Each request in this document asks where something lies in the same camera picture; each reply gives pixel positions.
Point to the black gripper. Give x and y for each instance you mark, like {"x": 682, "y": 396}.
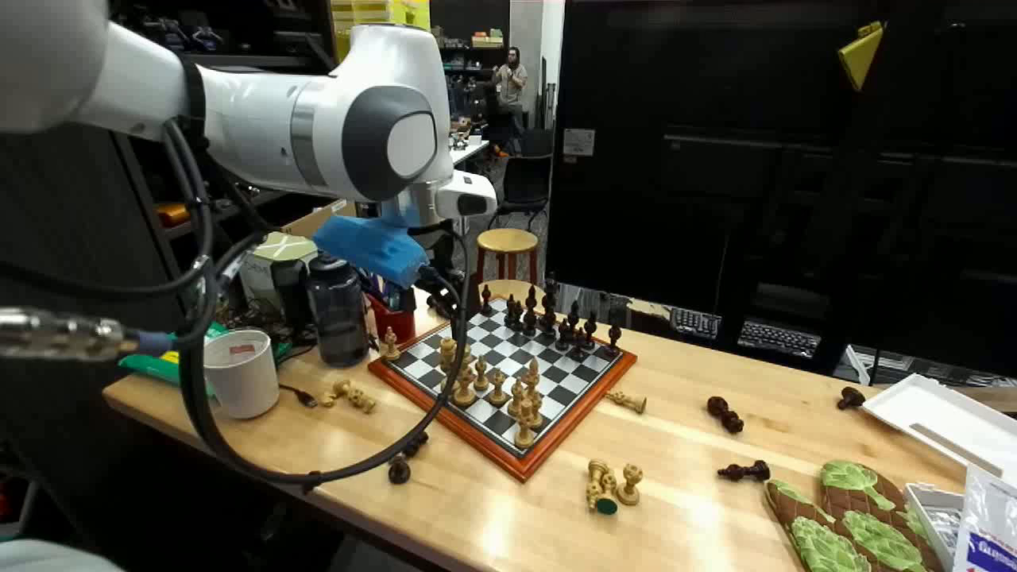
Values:
{"x": 435, "y": 286}

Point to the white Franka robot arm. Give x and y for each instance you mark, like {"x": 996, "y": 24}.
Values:
{"x": 264, "y": 116}

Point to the black chess piece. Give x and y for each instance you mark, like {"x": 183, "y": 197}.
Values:
{"x": 726, "y": 413}
{"x": 572, "y": 316}
{"x": 588, "y": 330}
{"x": 483, "y": 301}
{"x": 529, "y": 320}
{"x": 615, "y": 337}
{"x": 577, "y": 345}
{"x": 551, "y": 320}
{"x": 745, "y": 471}
{"x": 514, "y": 316}
{"x": 398, "y": 471}
{"x": 850, "y": 397}
{"x": 418, "y": 447}

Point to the tall white chess piece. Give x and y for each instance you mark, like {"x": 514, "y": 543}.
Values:
{"x": 464, "y": 392}

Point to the white chess piece green felt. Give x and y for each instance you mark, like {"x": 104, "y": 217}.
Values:
{"x": 604, "y": 504}

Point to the red cup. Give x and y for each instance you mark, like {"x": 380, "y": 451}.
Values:
{"x": 396, "y": 322}

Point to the round wooden stool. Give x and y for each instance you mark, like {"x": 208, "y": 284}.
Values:
{"x": 505, "y": 242}

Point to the black jar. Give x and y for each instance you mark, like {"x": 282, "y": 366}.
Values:
{"x": 337, "y": 311}

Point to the black office chair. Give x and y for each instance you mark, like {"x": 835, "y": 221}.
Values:
{"x": 525, "y": 179}

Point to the cardboard box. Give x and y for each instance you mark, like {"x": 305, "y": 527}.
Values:
{"x": 319, "y": 221}

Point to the cream lidded container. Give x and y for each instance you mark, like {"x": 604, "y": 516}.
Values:
{"x": 279, "y": 254}

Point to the white paper cup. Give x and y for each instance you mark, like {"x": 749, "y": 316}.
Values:
{"x": 244, "y": 377}

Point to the person in background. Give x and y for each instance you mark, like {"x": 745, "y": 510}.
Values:
{"x": 511, "y": 83}

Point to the green and white box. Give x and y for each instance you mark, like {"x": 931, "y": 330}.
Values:
{"x": 161, "y": 371}

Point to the yellow shelf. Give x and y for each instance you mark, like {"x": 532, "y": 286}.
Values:
{"x": 360, "y": 13}

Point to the black keyboard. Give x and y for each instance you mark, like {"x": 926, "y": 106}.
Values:
{"x": 781, "y": 337}

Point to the large black cabinet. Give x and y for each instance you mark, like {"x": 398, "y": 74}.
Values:
{"x": 783, "y": 170}

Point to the green brown oven mitt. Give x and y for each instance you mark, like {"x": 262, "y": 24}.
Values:
{"x": 854, "y": 519}

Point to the yellow triangular sign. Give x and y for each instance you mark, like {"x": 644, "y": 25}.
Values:
{"x": 861, "y": 54}

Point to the white tray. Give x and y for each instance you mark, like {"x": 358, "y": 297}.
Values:
{"x": 941, "y": 416}

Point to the clear plastic container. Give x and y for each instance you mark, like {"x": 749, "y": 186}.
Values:
{"x": 931, "y": 512}

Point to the plastic bag with blue print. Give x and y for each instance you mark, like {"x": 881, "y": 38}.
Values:
{"x": 987, "y": 527}

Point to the chess board with orange frame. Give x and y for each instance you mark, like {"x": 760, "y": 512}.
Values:
{"x": 559, "y": 377}

